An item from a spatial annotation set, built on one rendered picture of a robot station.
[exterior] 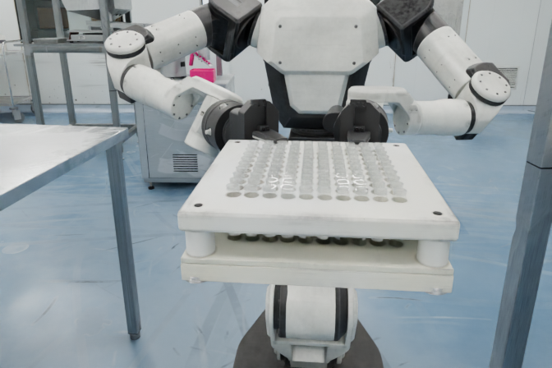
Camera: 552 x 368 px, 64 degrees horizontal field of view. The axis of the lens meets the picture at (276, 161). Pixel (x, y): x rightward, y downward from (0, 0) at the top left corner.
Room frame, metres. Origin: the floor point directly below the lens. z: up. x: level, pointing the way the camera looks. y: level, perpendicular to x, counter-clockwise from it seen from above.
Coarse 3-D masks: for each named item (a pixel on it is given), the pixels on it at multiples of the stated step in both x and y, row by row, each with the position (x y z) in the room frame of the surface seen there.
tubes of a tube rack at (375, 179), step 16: (256, 160) 0.48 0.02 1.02; (272, 160) 0.48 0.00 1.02; (288, 160) 0.48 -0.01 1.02; (304, 160) 0.48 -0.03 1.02; (320, 160) 0.47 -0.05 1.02; (336, 160) 0.48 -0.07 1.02; (352, 160) 0.48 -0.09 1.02; (368, 160) 0.48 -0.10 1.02; (256, 176) 0.43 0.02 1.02; (272, 176) 0.43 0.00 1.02; (288, 176) 0.42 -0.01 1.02; (304, 176) 0.42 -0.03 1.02; (320, 176) 0.43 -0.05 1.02; (336, 176) 0.42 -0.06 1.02; (352, 176) 0.43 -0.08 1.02; (368, 176) 0.44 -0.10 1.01
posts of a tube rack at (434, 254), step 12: (192, 240) 0.36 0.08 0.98; (204, 240) 0.36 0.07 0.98; (420, 240) 0.35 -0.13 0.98; (192, 252) 0.36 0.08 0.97; (204, 252) 0.36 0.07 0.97; (420, 252) 0.35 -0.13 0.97; (432, 252) 0.34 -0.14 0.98; (444, 252) 0.34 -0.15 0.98; (432, 264) 0.34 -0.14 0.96; (444, 264) 0.35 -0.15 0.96
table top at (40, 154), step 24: (0, 144) 1.25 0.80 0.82; (24, 144) 1.25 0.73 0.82; (48, 144) 1.25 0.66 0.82; (72, 144) 1.25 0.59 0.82; (96, 144) 1.25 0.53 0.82; (0, 168) 1.03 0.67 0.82; (24, 168) 1.03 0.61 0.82; (48, 168) 1.03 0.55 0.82; (72, 168) 1.12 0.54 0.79; (0, 192) 0.87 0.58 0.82; (24, 192) 0.93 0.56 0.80
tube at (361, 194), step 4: (356, 188) 0.39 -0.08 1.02; (360, 188) 0.39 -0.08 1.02; (364, 188) 0.39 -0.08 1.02; (356, 192) 0.39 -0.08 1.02; (360, 192) 0.38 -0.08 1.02; (364, 192) 0.38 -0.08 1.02; (368, 192) 0.39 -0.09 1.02; (356, 196) 0.39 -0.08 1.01; (360, 196) 0.38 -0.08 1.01; (364, 196) 0.38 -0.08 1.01; (368, 196) 0.39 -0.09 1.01; (360, 200) 0.38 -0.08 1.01; (364, 200) 0.38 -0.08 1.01; (352, 240) 0.39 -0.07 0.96; (356, 240) 0.38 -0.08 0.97; (360, 240) 0.38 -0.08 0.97; (364, 240) 0.38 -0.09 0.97; (356, 244) 0.38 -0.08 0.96; (360, 244) 0.38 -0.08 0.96; (364, 244) 0.38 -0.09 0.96
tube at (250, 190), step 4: (248, 184) 0.40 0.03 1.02; (252, 184) 0.40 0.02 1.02; (244, 188) 0.40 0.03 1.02; (248, 188) 0.39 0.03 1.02; (252, 188) 0.39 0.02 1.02; (256, 188) 0.40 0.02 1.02; (244, 192) 0.40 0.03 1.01; (248, 192) 0.39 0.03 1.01; (252, 192) 0.39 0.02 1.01; (256, 192) 0.40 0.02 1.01; (248, 196) 0.39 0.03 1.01; (252, 196) 0.39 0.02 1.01; (256, 196) 0.40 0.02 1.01; (248, 236) 0.39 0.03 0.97; (252, 236) 0.39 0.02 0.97; (256, 236) 0.39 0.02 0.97; (248, 240) 0.39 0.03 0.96; (252, 240) 0.39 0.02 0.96; (256, 240) 0.39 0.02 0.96
